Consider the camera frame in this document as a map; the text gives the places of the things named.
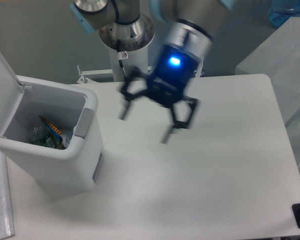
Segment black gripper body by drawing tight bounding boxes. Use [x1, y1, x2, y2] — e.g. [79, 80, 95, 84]
[146, 44, 199, 108]

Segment crushed clear plastic bottle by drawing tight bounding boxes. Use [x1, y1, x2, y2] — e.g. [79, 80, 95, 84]
[29, 126, 50, 147]

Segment white plastic wrapper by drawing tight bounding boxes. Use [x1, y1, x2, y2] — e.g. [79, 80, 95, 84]
[45, 136, 66, 150]

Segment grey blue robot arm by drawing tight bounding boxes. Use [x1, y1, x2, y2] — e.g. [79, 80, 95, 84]
[69, 0, 234, 143]

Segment white trash can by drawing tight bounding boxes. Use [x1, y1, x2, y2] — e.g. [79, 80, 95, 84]
[0, 75, 104, 191]

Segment white trash can lid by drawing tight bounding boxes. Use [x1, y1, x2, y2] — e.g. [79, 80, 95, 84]
[0, 52, 24, 136]

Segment colourful snack wrapper in bin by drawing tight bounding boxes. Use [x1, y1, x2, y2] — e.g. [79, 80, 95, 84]
[39, 115, 63, 143]

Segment translucent plastic box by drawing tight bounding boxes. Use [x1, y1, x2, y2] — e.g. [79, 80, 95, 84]
[235, 17, 300, 172]

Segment blue plastic bag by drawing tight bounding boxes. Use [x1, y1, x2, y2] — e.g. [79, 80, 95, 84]
[268, 0, 300, 29]

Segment white paper notebook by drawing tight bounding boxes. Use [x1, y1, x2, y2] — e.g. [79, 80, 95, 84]
[0, 151, 15, 240]

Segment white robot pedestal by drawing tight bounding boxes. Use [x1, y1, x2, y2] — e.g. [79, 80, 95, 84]
[108, 46, 148, 82]

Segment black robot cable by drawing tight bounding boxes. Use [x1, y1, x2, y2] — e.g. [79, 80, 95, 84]
[116, 38, 130, 82]

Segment white pedestal base bracket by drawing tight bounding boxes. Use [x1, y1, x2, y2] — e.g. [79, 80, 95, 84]
[76, 58, 206, 84]

